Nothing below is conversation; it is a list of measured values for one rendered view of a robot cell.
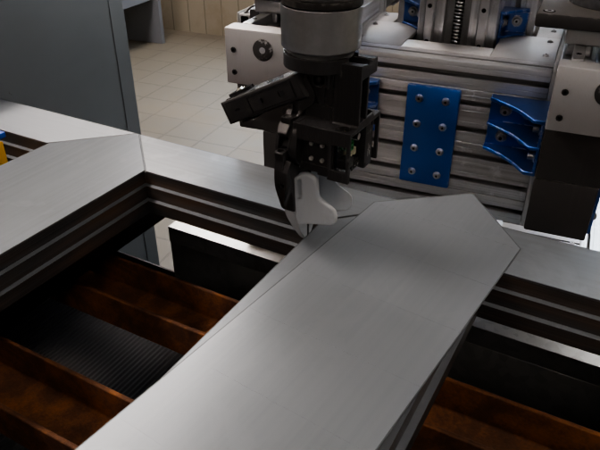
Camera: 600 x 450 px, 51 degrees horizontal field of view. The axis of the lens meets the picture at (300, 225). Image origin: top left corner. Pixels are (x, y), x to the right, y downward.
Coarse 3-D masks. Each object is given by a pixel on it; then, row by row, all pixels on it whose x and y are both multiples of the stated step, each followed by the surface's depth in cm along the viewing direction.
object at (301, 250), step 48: (144, 192) 84; (192, 192) 81; (48, 240) 73; (96, 240) 78; (240, 240) 79; (288, 240) 76; (0, 288) 67; (528, 288) 64; (576, 336) 62; (432, 384) 56
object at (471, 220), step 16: (400, 208) 75; (416, 208) 75; (432, 208) 75; (448, 208) 75; (464, 208) 75; (448, 224) 72; (464, 224) 72; (480, 224) 72; (496, 224) 72; (496, 240) 69; (512, 240) 69
